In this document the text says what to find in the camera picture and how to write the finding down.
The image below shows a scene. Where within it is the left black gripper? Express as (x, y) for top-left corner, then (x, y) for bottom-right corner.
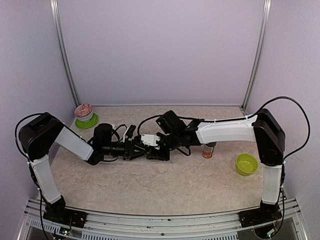
(102, 138), (150, 161)

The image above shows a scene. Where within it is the green weekly pill organizer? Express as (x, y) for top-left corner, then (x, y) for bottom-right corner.
(143, 148), (155, 159)

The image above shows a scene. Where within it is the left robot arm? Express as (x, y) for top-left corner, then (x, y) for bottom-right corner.
(14, 112), (150, 223)

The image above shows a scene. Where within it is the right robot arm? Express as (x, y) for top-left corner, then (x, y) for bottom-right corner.
(132, 138), (266, 215)

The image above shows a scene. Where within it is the orange pill bottle grey cap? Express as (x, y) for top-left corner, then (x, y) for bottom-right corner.
(202, 142), (217, 159)

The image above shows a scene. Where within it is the lime green plate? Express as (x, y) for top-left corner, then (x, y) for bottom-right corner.
(75, 113), (99, 130)

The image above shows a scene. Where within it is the red patterned white bowl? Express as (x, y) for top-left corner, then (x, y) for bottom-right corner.
(74, 103), (94, 122)

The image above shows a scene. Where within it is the lime green bowl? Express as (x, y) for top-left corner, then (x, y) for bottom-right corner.
(235, 153), (259, 176)

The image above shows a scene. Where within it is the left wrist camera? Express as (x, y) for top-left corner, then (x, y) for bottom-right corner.
(122, 124), (137, 143)

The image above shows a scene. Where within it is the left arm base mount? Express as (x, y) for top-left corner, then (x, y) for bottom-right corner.
(43, 196), (87, 229)

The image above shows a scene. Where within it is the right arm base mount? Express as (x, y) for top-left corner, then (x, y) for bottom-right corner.
(238, 201), (282, 228)

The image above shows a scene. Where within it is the front aluminium rail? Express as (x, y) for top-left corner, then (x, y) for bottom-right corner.
(17, 197), (308, 240)

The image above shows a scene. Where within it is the left aluminium frame post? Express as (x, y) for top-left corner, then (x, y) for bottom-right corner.
(49, 0), (81, 107)

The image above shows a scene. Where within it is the aluminium frame post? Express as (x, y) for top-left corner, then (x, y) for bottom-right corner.
(241, 0), (272, 113)
(49, 0), (81, 107)

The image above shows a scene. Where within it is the right aluminium frame post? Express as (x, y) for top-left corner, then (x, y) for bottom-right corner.
(241, 0), (272, 113)

